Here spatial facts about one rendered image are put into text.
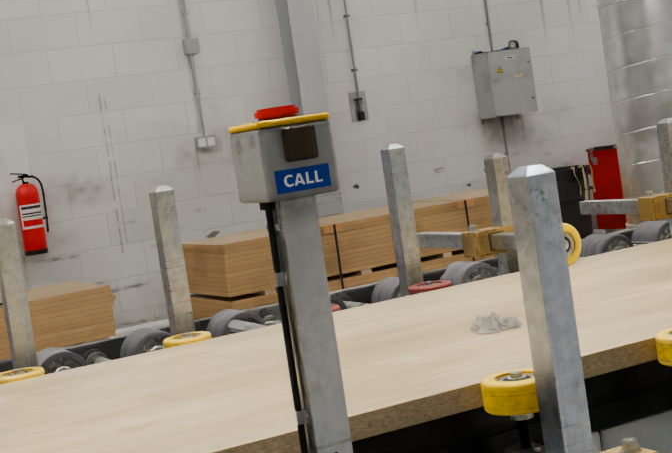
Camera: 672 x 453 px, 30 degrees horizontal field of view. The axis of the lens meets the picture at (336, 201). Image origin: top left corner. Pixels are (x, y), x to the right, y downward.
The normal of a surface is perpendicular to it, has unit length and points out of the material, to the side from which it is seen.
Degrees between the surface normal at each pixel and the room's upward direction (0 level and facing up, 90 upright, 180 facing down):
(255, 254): 90
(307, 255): 90
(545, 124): 90
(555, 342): 90
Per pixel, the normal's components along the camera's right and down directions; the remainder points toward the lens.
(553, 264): 0.44, -0.02
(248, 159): -0.89, 0.15
